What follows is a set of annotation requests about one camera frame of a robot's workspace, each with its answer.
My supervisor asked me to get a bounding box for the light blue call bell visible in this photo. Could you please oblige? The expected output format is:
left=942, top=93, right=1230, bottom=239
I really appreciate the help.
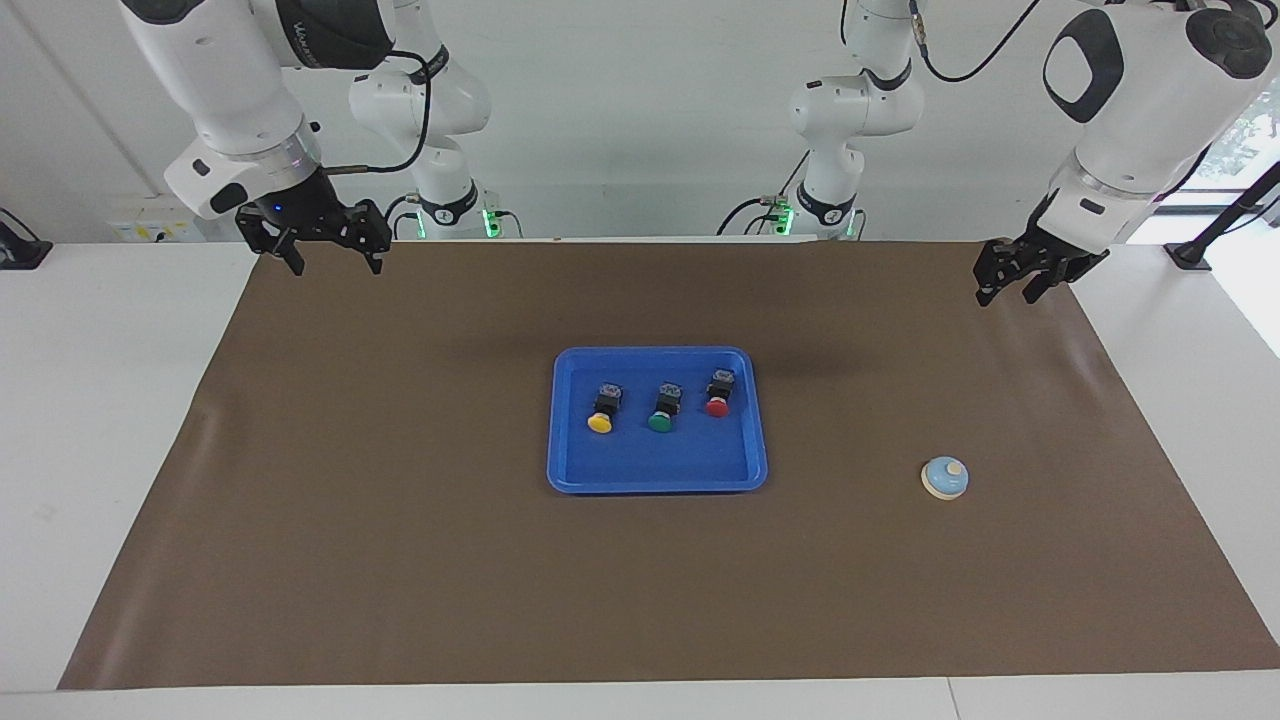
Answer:
left=920, top=457, right=971, bottom=503

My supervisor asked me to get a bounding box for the yellow push button switch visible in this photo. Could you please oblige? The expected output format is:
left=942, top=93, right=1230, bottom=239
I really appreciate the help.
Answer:
left=586, top=381, right=625, bottom=436

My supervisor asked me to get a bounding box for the green push button switch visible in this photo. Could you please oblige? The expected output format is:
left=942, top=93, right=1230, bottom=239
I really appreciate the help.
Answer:
left=646, top=381, right=685, bottom=435

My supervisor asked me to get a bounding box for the blue plastic tray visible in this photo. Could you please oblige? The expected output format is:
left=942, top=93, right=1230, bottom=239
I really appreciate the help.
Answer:
left=546, top=346, right=769, bottom=495

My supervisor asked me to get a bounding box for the window with green foliage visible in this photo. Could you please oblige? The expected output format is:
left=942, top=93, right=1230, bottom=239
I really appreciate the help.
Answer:
left=1160, top=75, right=1280, bottom=216

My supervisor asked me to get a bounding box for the brown table mat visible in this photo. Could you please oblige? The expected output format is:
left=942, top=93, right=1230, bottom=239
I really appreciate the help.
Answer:
left=57, top=240, right=1280, bottom=691

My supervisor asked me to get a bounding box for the white wall socket box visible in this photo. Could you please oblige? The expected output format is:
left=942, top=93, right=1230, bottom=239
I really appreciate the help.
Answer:
left=108, top=205, right=206, bottom=243

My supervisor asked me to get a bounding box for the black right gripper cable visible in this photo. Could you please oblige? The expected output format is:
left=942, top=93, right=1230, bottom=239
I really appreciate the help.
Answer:
left=325, top=50, right=433, bottom=176

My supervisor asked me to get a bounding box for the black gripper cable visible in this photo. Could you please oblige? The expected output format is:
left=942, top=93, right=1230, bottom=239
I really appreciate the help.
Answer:
left=325, top=50, right=433, bottom=176
left=1150, top=148, right=1217, bottom=203

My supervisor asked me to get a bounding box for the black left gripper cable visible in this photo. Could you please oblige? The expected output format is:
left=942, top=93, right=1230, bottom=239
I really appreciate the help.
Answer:
left=1150, top=148, right=1217, bottom=203

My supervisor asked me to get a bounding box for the black camera stand pole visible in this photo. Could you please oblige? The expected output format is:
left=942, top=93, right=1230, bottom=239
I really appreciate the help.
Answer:
left=1163, top=160, right=1280, bottom=273

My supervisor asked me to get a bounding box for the left arm cable metal plug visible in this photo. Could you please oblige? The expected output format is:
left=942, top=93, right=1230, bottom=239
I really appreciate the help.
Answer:
left=908, top=0, right=1046, bottom=84

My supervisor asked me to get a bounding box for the black table clamp mount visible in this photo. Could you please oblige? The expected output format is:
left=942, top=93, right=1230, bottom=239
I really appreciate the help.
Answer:
left=0, top=208, right=53, bottom=271

